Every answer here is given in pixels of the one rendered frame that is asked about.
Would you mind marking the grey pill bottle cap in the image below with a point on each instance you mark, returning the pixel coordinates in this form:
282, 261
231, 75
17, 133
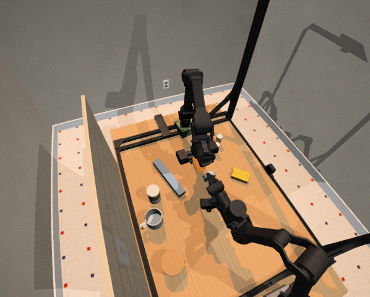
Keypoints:
205, 176

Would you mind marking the grey cylindrical container with tan lid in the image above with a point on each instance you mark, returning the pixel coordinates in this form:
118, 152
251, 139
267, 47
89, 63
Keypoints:
172, 262

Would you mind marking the yellow sponge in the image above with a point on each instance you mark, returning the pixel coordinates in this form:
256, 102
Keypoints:
240, 175

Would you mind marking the grey mug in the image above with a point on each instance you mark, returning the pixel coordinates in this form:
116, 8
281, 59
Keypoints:
152, 217

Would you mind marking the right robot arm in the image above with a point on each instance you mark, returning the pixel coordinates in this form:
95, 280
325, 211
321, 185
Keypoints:
201, 122

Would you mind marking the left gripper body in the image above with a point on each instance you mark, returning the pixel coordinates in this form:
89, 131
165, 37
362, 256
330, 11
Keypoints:
221, 196

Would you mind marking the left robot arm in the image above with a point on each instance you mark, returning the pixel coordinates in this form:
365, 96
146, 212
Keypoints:
308, 267

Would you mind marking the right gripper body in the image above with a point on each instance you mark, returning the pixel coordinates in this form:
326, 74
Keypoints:
184, 157

